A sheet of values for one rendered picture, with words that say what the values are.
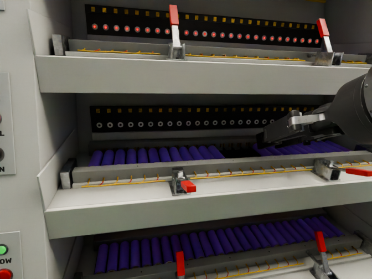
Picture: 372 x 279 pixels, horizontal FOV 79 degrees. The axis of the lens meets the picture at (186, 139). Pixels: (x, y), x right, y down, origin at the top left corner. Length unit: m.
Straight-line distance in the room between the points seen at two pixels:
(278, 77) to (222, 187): 0.19
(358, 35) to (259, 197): 0.44
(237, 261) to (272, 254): 0.07
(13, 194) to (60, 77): 0.16
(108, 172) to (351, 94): 0.32
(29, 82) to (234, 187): 0.32
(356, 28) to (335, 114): 0.40
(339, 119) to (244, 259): 0.31
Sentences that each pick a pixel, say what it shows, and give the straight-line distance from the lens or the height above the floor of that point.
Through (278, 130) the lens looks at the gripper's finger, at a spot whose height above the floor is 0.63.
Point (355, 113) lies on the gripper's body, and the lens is 0.29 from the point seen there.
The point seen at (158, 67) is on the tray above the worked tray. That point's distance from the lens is 0.33.
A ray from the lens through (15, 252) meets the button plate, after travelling 0.38.
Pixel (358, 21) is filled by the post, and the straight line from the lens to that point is 0.68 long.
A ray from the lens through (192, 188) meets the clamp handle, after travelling 0.28.
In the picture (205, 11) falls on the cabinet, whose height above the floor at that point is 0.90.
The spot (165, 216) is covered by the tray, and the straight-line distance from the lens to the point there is 0.35.
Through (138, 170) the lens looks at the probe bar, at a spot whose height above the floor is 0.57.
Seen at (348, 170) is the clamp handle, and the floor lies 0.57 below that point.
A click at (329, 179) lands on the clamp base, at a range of 0.46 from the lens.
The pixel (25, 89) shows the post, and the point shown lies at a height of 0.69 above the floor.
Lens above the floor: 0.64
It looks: 3 degrees down
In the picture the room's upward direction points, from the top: 1 degrees counter-clockwise
